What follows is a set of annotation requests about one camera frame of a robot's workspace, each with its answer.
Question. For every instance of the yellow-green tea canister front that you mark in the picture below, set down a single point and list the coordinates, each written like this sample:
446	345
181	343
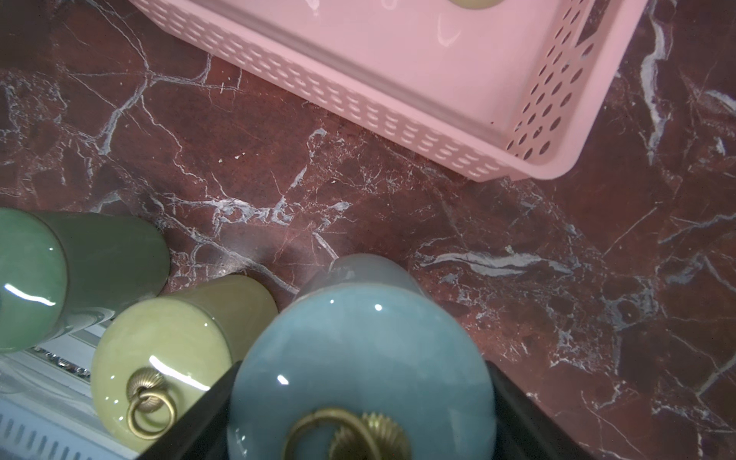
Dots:
160	356

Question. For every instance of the pink perforated plastic basket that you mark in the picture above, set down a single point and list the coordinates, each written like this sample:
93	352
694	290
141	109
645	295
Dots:
509	91

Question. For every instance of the aluminium front rail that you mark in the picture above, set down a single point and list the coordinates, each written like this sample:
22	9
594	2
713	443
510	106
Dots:
47	410

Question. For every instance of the dark green tea canister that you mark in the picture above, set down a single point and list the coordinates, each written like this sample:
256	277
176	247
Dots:
63	272

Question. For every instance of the blue tea canister front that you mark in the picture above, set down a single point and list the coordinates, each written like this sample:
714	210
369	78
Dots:
364	337

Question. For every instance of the yellow-green tea canister right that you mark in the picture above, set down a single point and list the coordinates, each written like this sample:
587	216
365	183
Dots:
476	4

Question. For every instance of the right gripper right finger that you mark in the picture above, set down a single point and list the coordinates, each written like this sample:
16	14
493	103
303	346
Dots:
524	430

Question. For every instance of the yellow-green tea canister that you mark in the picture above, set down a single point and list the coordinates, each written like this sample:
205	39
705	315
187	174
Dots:
160	356
476	4

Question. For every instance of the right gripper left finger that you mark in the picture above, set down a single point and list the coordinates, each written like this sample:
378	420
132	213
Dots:
201	432

